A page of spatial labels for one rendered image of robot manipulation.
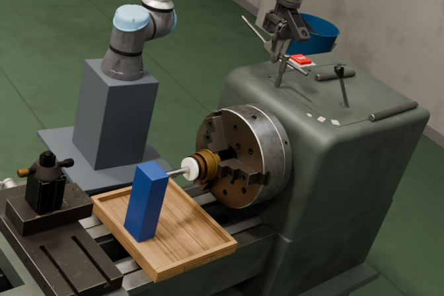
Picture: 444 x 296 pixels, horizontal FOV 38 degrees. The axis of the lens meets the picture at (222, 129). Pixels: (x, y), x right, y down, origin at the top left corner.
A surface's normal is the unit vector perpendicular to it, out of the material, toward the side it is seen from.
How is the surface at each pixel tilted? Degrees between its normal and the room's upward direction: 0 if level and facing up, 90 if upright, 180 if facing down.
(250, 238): 0
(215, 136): 51
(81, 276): 0
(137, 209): 90
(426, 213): 0
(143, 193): 90
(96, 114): 90
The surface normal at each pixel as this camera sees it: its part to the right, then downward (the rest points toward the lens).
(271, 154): 0.65, -0.07
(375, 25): -0.80, 0.11
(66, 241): 0.24, -0.84
